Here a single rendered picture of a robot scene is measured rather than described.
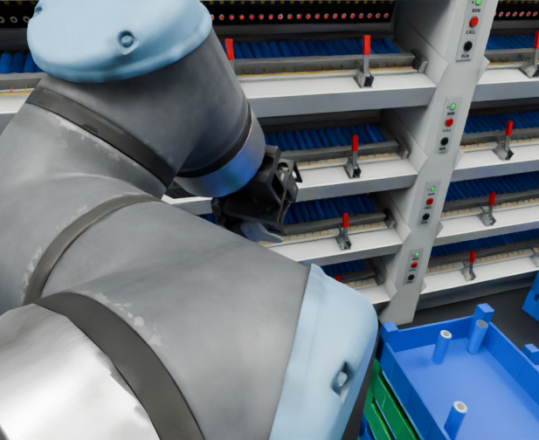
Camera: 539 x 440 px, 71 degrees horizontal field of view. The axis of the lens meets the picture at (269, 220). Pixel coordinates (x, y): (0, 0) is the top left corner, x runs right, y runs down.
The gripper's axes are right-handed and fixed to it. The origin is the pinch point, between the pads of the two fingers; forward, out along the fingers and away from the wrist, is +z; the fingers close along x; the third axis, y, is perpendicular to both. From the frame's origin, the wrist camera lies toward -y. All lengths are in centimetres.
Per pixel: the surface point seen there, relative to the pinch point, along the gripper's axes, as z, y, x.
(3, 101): -9.5, -44.9, 8.1
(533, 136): 53, 48, 53
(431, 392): 20.2, 28.5, -16.1
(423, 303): 80, 31, 6
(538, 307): 85, 63, 14
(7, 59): -9, -50, 17
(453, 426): 13.2, 30.9, -19.1
